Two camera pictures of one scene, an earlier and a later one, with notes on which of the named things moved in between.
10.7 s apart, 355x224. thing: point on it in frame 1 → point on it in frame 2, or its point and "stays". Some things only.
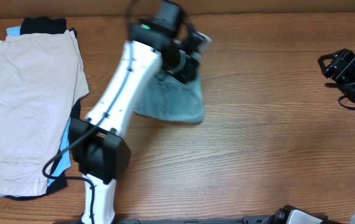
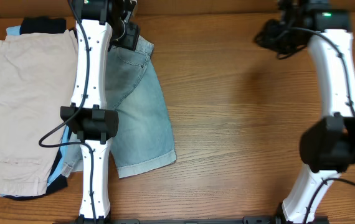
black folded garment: (34, 25) stays
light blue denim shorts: (168, 98) → (145, 138)
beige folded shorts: (35, 79) stays
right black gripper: (342, 65) → (264, 35)
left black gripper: (187, 75) → (130, 40)
